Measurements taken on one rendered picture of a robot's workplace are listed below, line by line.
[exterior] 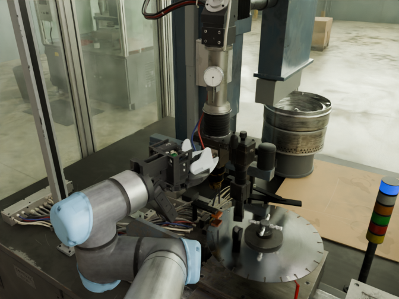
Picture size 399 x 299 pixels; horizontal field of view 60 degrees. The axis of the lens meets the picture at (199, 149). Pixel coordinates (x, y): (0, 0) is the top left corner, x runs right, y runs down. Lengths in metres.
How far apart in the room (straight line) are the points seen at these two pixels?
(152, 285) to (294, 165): 1.28
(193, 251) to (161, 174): 0.16
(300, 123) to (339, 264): 0.59
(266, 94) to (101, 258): 0.79
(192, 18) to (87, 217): 1.05
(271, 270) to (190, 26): 0.97
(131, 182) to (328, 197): 1.15
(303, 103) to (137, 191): 1.28
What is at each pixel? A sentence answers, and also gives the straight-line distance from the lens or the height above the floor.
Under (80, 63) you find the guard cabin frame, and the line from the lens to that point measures 1.88.
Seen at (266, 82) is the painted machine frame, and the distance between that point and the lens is 1.19.
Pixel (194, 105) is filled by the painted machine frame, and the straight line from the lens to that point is 1.55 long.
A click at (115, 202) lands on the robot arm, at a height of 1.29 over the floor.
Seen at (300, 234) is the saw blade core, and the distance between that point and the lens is 1.09.
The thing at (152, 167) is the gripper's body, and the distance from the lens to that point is 0.64.
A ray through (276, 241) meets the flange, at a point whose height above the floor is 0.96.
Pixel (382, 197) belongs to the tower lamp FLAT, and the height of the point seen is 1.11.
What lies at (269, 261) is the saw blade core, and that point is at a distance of 0.98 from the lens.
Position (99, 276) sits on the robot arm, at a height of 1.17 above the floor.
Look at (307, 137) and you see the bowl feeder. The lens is 1.59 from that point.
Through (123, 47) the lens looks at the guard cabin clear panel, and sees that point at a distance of 2.10.
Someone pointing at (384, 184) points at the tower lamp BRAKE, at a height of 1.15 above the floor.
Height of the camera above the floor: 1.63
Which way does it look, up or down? 27 degrees down
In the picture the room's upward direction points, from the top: straight up
